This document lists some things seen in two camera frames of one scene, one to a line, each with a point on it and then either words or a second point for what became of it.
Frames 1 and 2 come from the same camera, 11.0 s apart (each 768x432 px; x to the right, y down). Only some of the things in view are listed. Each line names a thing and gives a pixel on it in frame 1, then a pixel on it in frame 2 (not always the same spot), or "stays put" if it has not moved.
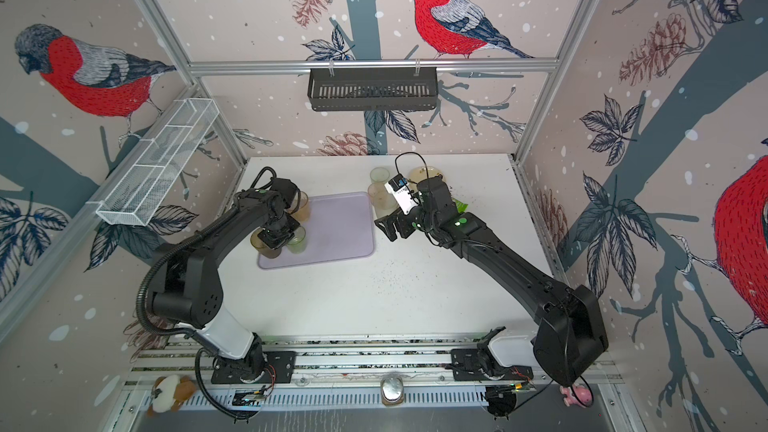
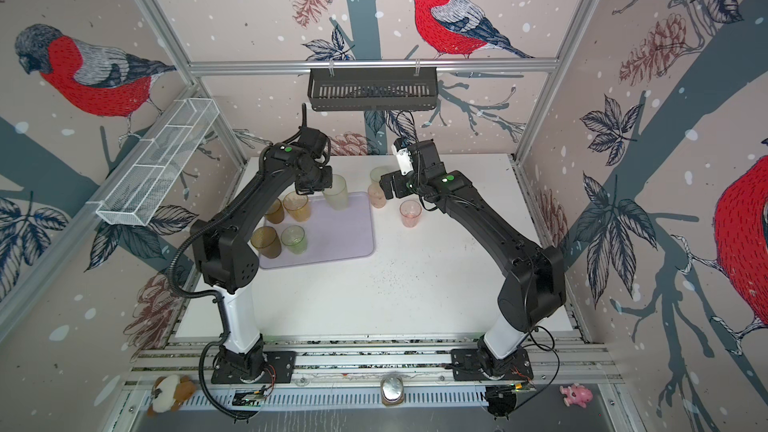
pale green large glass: (382, 200) -> (337, 195)
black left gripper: (275, 242) -> (328, 171)
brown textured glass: (261, 247) stays put
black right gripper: (392, 227) -> (400, 179)
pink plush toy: (570, 398) stays put
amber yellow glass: (301, 210) stays put
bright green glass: (297, 245) stays put
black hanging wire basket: (373, 89) stays put
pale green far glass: (379, 175) stays put
